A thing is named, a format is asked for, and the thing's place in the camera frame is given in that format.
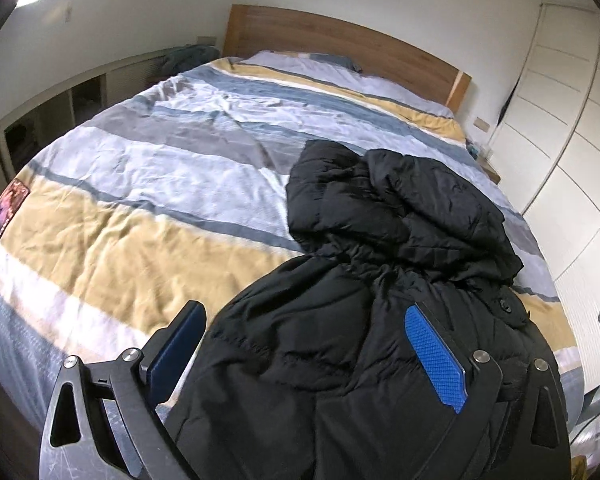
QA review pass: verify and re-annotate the black puffer jacket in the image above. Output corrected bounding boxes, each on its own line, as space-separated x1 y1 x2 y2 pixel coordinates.
166 141 559 479

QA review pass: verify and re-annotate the dark green clothes pile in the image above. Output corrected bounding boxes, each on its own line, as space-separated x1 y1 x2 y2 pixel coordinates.
160 44 220 77

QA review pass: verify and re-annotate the white wardrobe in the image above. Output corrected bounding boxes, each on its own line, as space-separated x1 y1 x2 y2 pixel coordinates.
490 3 600 389

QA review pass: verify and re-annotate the smartphone with lit screen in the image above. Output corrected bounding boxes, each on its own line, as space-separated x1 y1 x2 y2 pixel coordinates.
0 179 30 240

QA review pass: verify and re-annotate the striped duvet cover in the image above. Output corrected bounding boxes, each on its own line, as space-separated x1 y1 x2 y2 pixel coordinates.
0 58 584 429

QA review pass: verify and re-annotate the white open shelf unit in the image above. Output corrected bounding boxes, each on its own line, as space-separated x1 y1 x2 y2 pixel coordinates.
0 49 168 194

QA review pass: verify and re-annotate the light grey pillow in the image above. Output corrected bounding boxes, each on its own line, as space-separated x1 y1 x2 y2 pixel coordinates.
240 50 454 118

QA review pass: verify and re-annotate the wooden headboard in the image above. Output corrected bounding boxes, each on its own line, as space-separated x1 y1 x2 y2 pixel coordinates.
222 4 471 113

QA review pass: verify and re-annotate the wall socket beside headboard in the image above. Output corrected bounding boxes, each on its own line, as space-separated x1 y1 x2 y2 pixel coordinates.
474 117 491 132

